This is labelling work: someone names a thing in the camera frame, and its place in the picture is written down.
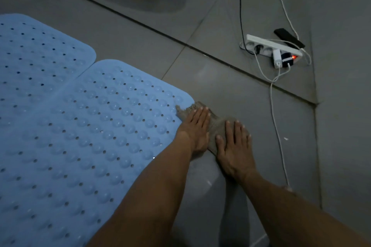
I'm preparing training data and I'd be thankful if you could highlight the black phone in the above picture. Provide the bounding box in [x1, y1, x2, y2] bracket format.
[273, 28, 306, 49]

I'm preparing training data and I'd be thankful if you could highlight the white coiled cable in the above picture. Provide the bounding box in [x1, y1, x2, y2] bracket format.
[243, 0, 313, 66]

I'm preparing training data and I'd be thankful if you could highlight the grey cloth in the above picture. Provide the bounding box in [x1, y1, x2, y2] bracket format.
[175, 101, 233, 158]

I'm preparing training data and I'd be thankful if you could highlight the person's right hand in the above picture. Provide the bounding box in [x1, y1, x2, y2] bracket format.
[214, 120, 259, 183]

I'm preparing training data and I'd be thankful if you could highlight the person's left forearm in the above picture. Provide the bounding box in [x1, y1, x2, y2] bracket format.
[87, 134, 195, 247]

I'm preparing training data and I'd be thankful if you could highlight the black power cable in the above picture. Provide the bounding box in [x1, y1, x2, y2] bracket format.
[237, 0, 257, 55]

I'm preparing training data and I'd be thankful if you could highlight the white power strip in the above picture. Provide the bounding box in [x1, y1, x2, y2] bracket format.
[245, 34, 304, 60]

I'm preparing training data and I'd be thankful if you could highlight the black charger plug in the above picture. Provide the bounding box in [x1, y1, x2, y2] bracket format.
[281, 51, 296, 68]

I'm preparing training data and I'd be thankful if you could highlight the white charging cable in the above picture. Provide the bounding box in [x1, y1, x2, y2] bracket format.
[254, 52, 294, 193]

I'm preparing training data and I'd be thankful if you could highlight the white charger plug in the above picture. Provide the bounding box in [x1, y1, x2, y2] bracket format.
[272, 49, 284, 69]

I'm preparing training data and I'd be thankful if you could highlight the person's left hand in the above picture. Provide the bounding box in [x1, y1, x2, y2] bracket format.
[175, 106, 212, 158]

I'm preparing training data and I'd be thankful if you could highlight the blue bath mat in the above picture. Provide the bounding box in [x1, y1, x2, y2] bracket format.
[0, 59, 196, 247]
[0, 13, 97, 132]

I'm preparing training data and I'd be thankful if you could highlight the person's right forearm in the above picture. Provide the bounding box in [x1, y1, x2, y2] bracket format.
[237, 170, 371, 247]

